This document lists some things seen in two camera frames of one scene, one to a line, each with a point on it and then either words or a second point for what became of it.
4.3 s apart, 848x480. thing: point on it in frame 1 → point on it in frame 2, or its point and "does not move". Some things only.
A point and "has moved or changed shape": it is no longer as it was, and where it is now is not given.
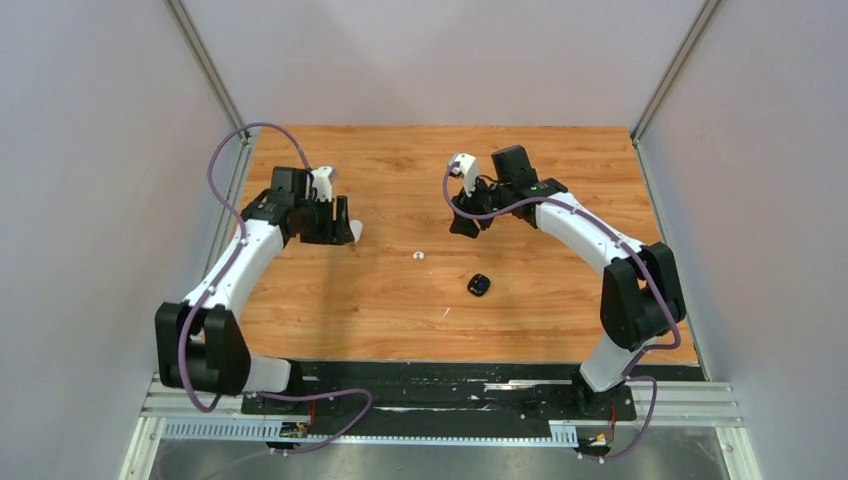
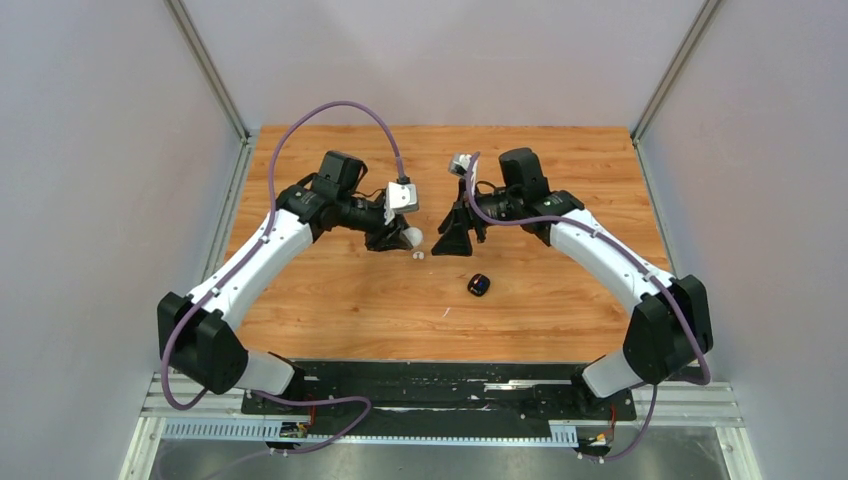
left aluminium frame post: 208,66 does not move
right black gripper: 465,225 does not move
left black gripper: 335,231 → 389,237
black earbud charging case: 478,285 does not move
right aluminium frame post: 673,73 does not move
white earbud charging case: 357,229 has moved or changed shape
